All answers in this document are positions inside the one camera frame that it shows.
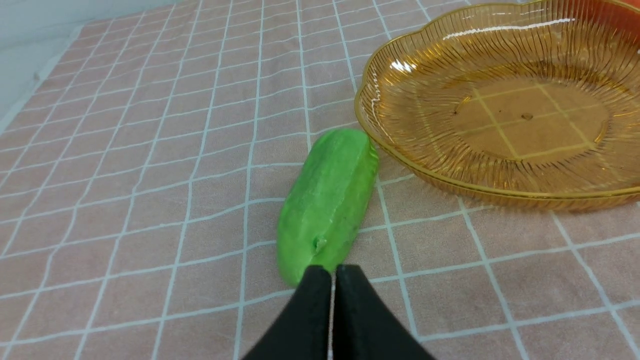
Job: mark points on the amber ribbed plastic plate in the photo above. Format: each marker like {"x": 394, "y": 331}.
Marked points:
{"x": 531, "y": 105}

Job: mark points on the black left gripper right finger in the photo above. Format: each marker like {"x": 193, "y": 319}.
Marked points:
{"x": 363, "y": 326}

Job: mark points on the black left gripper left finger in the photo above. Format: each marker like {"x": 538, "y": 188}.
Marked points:
{"x": 301, "y": 330}

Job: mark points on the green toy cucumber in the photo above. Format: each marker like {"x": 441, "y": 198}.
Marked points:
{"x": 323, "y": 212}

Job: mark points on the pink checkered tablecloth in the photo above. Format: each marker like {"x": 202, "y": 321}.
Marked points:
{"x": 142, "y": 181}

